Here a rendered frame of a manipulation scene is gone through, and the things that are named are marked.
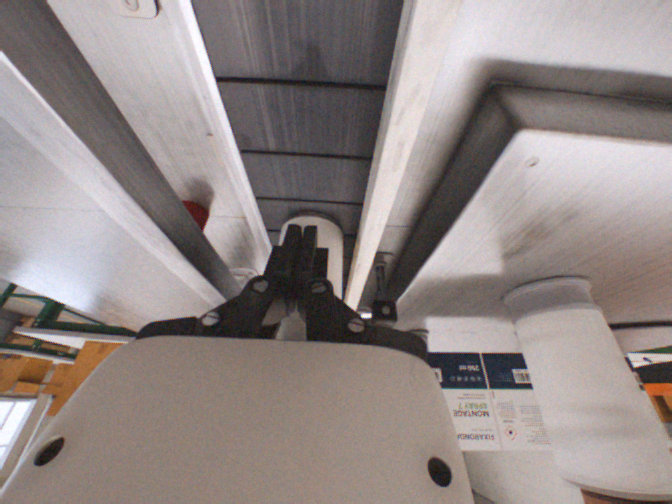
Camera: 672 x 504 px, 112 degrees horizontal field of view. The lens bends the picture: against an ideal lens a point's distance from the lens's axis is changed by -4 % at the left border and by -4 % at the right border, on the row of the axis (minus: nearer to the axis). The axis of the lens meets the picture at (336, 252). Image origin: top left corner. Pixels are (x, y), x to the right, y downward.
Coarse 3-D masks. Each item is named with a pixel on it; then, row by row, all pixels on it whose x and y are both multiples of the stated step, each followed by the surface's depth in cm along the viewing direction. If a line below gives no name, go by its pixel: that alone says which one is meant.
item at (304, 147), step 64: (192, 0) 9; (256, 0) 9; (320, 0) 9; (384, 0) 8; (256, 64) 10; (320, 64) 10; (384, 64) 10; (256, 128) 13; (320, 128) 13; (256, 192) 17; (320, 192) 17
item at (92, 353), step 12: (84, 348) 134; (96, 348) 134; (108, 348) 134; (84, 360) 131; (96, 360) 131; (72, 372) 127; (84, 372) 127; (48, 384) 124; (60, 384) 131; (72, 384) 124; (60, 396) 120; (60, 408) 117
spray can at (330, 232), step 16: (304, 224) 18; (320, 224) 18; (336, 224) 19; (320, 240) 17; (336, 240) 18; (336, 256) 17; (336, 272) 17; (336, 288) 16; (288, 320) 14; (288, 336) 14; (304, 336) 14
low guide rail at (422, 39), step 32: (416, 0) 6; (448, 0) 6; (416, 32) 7; (448, 32) 7; (416, 64) 7; (416, 96) 8; (384, 128) 10; (416, 128) 9; (384, 160) 10; (384, 192) 12; (384, 224) 14; (352, 288) 22
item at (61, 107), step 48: (0, 0) 3; (0, 48) 3; (48, 48) 4; (0, 96) 4; (48, 96) 4; (96, 96) 5; (48, 144) 5; (96, 144) 5; (96, 192) 6; (144, 192) 6; (144, 240) 7; (192, 240) 9; (192, 288) 11; (240, 288) 14
